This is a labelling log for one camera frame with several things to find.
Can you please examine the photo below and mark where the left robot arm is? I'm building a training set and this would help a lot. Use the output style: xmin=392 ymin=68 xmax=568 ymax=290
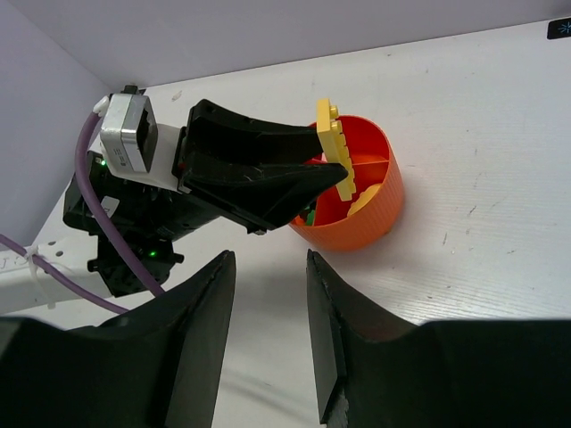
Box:
xmin=1 ymin=86 xmax=352 ymax=314

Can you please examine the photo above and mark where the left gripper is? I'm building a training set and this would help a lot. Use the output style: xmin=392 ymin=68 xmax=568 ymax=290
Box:
xmin=62 ymin=151 xmax=218 ymax=297

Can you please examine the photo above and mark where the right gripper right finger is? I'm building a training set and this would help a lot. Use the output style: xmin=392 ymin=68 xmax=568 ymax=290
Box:
xmin=306 ymin=251 xmax=570 ymax=427

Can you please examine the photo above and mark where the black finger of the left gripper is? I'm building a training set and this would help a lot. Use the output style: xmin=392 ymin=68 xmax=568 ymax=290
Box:
xmin=186 ymin=99 xmax=322 ymax=166

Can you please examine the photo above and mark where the green lego brick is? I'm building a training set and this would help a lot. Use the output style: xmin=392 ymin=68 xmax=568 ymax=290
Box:
xmin=294 ymin=210 xmax=316 ymax=226

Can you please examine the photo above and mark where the small yellow lego brick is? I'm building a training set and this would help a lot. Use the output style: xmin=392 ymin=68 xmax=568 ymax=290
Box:
xmin=316 ymin=98 xmax=356 ymax=202

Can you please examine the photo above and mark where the right corner label sticker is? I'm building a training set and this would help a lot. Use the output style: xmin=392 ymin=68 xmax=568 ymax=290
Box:
xmin=546 ymin=17 xmax=571 ymax=40

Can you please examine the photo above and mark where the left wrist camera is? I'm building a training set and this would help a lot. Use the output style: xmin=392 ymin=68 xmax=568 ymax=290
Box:
xmin=98 ymin=86 xmax=180 ymax=192

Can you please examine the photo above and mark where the large yellow lego brick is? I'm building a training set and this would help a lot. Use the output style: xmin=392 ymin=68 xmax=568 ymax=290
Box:
xmin=347 ymin=183 xmax=381 ymax=217

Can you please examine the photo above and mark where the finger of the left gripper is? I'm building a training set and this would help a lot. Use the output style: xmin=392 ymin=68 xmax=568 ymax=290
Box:
xmin=181 ymin=153 xmax=348 ymax=233

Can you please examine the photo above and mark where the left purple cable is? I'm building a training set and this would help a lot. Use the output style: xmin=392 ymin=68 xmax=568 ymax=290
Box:
xmin=0 ymin=111 xmax=166 ymax=316

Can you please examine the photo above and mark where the orange round divided container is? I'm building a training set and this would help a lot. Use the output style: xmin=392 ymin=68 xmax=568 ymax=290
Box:
xmin=290 ymin=115 xmax=404 ymax=251

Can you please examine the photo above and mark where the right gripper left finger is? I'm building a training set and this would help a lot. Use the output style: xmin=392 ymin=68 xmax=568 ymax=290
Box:
xmin=1 ymin=251 xmax=236 ymax=427

